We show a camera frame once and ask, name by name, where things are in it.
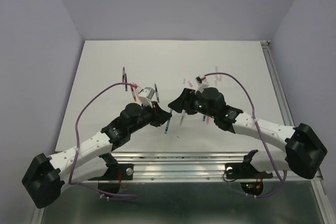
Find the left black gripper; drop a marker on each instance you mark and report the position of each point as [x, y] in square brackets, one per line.
[159, 116]

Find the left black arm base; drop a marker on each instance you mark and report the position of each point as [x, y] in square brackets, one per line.
[111, 176]

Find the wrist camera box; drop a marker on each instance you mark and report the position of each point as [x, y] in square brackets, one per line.
[202, 83]
[145, 96]

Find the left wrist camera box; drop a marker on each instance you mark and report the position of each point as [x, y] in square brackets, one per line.
[145, 96]

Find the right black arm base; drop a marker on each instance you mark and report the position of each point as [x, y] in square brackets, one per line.
[245, 170]

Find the dark green pen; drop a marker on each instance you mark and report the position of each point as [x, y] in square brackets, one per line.
[156, 93]

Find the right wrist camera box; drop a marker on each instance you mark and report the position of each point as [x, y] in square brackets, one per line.
[202, 83]

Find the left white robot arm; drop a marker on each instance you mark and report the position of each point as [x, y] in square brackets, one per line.
[47, 175]

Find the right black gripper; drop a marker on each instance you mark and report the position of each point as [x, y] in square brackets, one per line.
[185, 100]

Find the green white pen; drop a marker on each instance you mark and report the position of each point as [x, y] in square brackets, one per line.
[182, 118]

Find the purple pen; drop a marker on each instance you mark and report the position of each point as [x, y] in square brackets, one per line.
[125, 80]

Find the aluminium front rail frame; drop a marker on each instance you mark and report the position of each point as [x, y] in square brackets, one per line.
[172, 167]

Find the aluminium right side rail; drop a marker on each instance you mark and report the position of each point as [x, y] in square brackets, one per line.
[279, 92]

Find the magenta pen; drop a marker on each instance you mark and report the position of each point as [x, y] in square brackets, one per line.
[123, 75]

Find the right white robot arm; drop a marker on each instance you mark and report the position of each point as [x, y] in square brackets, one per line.
[300, 149]

